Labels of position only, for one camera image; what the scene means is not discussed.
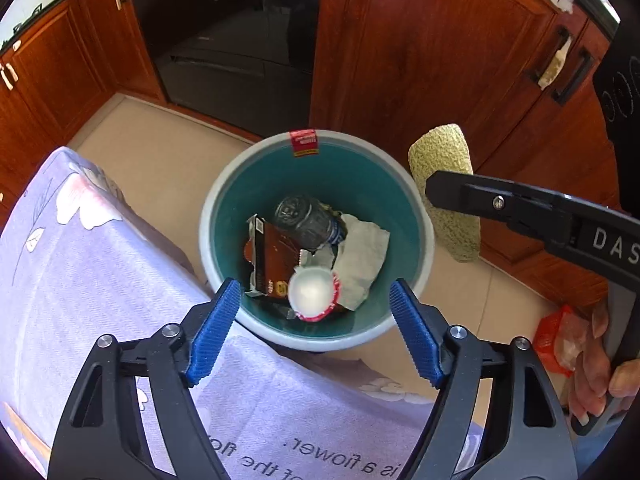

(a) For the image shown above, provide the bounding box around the wooden cabinet with white handles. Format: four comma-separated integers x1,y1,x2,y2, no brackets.
0,0,168,211

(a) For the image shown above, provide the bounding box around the red plastic bag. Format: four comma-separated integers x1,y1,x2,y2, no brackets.
532,305,597,379

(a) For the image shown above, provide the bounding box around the person's right hand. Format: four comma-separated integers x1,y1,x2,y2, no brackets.
572,304,640,427

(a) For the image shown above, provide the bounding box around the black built-in oven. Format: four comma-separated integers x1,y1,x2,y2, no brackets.
125,0,326,139

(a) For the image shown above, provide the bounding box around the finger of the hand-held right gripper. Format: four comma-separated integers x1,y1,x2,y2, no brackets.
425,170,576,248

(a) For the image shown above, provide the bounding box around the white paper cup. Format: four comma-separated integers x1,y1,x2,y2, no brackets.
288,266,342,322

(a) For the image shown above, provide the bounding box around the crumpled white tissue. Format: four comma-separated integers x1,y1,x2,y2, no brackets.
299,213,392,312

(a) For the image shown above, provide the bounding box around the wooden cabinet with black handles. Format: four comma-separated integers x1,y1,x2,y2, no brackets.
307,0,623,311

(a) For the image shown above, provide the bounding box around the black cabinet handle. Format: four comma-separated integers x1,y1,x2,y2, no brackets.
551,49,596,106
529,26,572,83

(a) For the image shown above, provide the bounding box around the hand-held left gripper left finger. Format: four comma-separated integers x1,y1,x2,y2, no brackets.
47,277,242,480

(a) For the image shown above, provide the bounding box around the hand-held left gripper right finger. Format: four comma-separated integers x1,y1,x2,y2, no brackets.
389,279,580,480

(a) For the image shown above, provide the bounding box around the purple floral blanket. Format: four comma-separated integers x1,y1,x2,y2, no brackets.
0,146,487,480

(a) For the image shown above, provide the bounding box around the bare corn cob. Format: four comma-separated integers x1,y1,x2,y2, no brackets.
408,123,482,264

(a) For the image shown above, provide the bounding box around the clear plastic bottle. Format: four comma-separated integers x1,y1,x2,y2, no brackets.
274,195,349,252

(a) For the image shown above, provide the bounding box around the red label sticker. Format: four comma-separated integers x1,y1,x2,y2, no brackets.
288,129,320,157

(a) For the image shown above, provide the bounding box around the green plastic bin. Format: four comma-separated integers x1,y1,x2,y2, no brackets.
199,130,436,352

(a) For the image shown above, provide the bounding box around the torn brown cardboard carton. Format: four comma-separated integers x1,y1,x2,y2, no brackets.
243,214,307,302

